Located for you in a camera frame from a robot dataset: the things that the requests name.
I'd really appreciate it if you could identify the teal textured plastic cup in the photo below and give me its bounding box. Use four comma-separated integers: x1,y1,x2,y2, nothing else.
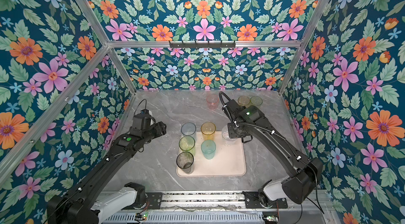
201,140,216,160

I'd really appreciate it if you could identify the pink short plastic cup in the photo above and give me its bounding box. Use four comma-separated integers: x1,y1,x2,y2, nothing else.
206,94,219,110

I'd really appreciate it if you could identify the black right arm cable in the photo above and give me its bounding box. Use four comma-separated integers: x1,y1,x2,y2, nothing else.
303,163,325,214

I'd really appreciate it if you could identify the aluminium frame corner post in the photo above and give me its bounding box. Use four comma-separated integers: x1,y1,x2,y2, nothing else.
75,0,136,95
278,0,330,96

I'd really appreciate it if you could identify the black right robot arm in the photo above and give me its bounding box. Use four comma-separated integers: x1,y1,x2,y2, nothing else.
222,99,323,205

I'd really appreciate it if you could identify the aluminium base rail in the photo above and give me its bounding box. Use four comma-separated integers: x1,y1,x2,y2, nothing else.
105,190,341,224

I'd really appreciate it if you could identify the aluminium frame bar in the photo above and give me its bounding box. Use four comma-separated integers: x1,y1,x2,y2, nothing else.
1,45,109,186
107,40,302,49

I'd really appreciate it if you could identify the aluminium frame corner post right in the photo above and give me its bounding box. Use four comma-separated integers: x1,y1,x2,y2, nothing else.
278,0,330,96

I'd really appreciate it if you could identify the light green short plastic cup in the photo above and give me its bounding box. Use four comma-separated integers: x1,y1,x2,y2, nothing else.
250,96,263,108

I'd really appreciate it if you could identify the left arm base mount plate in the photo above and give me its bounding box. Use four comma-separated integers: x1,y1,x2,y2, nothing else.
132,192,163,211

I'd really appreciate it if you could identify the aluminium left frame bar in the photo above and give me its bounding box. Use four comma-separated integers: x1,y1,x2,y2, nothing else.
1,45,109,186

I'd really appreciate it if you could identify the black hook rail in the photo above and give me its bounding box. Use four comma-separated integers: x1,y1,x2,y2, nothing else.
169,41,236,49

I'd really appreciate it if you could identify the beige plastic tray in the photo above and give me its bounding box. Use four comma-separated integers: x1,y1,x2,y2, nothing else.
176,131,246,178

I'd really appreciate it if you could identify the green tall plastic tumbler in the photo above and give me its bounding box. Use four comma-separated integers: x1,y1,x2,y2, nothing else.
179,136,196,155

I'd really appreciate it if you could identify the blue tall plastic tumbler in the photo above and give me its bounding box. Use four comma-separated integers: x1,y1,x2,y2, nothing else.
180,122,197,138

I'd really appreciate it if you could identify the yellow tall plastic tumbler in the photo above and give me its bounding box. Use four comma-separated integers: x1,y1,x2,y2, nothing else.
200,122,216,140

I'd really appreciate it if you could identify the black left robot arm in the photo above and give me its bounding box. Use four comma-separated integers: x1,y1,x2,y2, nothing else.
45,109,167,224

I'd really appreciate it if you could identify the aluminium frame corner post left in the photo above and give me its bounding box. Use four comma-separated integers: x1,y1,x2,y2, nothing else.
75,0,136,95

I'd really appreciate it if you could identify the aluminium top frame bar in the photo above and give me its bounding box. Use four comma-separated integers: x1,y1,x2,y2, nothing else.
107,40,302,49

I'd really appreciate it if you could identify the amber short plastic cup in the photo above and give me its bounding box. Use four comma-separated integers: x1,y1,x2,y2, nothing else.
237,96,251,107

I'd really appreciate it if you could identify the clear short plastic cup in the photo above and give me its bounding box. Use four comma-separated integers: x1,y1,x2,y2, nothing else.
221,126,238,146

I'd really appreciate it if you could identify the grey smoked plastic tumbler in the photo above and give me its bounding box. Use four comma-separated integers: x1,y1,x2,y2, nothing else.
176,152,194,174

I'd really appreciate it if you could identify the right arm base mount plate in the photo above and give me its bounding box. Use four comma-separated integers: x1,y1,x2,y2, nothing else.
242,191,288,209

